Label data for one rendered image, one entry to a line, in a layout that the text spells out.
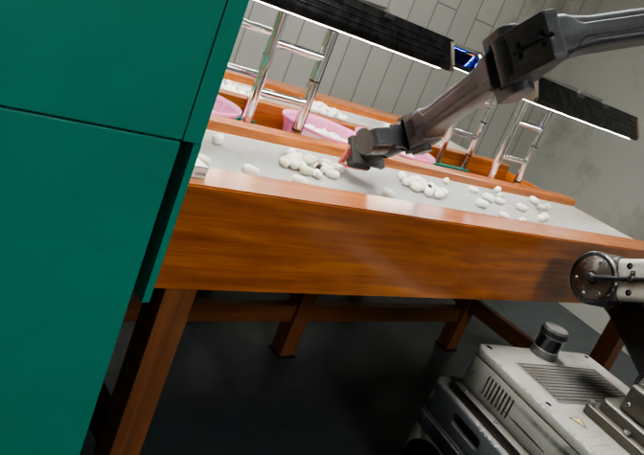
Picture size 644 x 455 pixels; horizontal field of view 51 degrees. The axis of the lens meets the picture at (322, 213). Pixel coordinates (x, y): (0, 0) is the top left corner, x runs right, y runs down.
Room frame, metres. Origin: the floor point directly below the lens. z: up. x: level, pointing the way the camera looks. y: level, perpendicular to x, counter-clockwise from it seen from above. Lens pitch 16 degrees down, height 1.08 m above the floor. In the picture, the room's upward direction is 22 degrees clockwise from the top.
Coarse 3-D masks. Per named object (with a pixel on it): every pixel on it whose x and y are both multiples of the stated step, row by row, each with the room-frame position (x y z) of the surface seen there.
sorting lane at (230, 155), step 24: (240, 144) 1.44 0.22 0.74; (264, 144) 1.53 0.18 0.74; (216, 168) 1.19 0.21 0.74; (240, 168) 1.25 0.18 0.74; (264, 168) 1.32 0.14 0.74; (288, 168) 1.40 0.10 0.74; (312, 168) 1.48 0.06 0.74; (384, 168) 1.81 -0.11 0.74; (360, 192) 1.44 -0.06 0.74; (408, 192) 1.63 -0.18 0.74; (456, 192) 1.87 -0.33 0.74; (480, 192) 2.02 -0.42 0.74; (528, 216) 1.93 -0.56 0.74; (552, 216) 2.09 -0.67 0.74; (576, 216) 2.27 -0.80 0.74
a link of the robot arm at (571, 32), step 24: (528, 24) 1.06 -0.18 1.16; (552, 24) 1.04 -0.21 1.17; (576, 24) 1.05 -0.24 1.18; (600, 24) 1.06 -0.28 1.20; (624, 24) 1.07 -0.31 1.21; (504, 48) 1.10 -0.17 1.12; (528, 48) 1.07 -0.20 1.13; (552, 48) 1.02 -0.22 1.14; (576, 48) 1.04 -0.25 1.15; (600, 48) 1.08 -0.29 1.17; (624, 48) 1.11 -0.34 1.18; (504, 72) 1.09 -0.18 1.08; (528, 72) 1.05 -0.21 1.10
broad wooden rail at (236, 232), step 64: (192, 192) 0.97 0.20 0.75; (256, 192) 1.06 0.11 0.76; (320, 192) 1.21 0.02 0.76; (192, 256) 1.00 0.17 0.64; (256, 256) 1.08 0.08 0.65; (320, 256) 1.17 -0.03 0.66; (384, 256) 1.28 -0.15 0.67; (448, 256) 1.41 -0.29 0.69; (512, 256) 1.56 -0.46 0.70; (576, 256) 1.75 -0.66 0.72; (640, 256) 1.97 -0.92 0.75
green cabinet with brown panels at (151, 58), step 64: (0, 0) 0.73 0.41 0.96; (64, 0) 0.77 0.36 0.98; (128, 0) 0.82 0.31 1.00; (192, 0) 0.87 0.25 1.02; (0, 64) 0.74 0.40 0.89; (64, 64) 0.79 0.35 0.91; (128, 64) 0.84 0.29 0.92; (192, 64) 0.89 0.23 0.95; (128, 128) 0.85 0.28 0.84; (192, 128) 0.91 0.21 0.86
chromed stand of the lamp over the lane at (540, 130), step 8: (552, 80) 2.18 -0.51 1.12; (576, 88) 2.12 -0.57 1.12; (584, 96) 2.11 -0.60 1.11; (592, 96) 2.24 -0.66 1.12; (520, 104) 2.23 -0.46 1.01; (520, 112) 2.22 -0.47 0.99; (552, 112) 2.32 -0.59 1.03; (520, 120) 2.23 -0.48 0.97; (544, 120) 2.32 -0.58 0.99; (512, 128) 2.22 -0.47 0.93; (528, 128) 2.28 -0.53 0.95; (536, 128) 2.29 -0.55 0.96; (544, 128) 2.32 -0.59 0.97; (512, 136) 2.22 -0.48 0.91; (536, 136) 2.33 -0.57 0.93; (504, 144) 2.22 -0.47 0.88; (536, 144) 2.32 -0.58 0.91; (504, 152) 2.22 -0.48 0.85; (528, 152) 2.33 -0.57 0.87; (496, 160) 2.22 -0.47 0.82; (512, 160) 2.26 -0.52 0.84; (520, 160) 2.29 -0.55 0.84; (528, 160) 2.32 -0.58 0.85; (496, 168) 2.22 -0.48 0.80; (520, 168) 2.33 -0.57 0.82; (488, 176) 2.22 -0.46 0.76; (520, 176) 2.32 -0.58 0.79
